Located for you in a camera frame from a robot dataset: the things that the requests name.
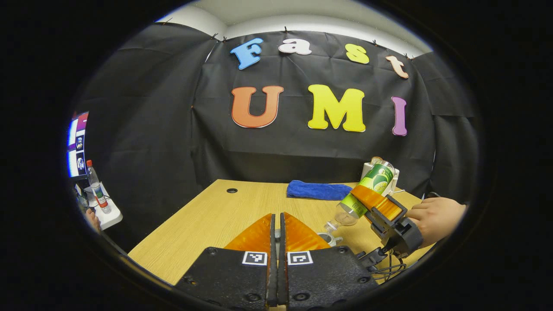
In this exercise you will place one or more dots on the clear green-label water bottle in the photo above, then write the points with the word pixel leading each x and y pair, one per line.
pixel 367 190

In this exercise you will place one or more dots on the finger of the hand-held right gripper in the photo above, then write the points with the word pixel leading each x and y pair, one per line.
pixel 380 206

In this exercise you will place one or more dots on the black backdrop cloth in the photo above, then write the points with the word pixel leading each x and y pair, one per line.
pixel 173 142

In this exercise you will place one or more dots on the red-cap plastic bottle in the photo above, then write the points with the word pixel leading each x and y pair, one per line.
pixel 98 190

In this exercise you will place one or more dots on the blue towel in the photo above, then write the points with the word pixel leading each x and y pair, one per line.
pixel 317 190

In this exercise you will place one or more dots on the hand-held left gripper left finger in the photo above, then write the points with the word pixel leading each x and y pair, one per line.
pixel 233 276

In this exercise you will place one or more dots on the white side table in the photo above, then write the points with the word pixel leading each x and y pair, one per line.
pixel 110 216

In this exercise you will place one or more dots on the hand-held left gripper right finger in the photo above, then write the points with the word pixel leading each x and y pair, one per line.
pixel 324 276

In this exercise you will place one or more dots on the white teacup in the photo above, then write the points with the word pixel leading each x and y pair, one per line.
pixel 329 239

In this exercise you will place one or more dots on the computer monitor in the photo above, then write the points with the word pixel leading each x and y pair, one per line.
pixel 77 144

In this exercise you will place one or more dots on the white toaster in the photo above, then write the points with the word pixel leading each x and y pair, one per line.
pixel 395 179

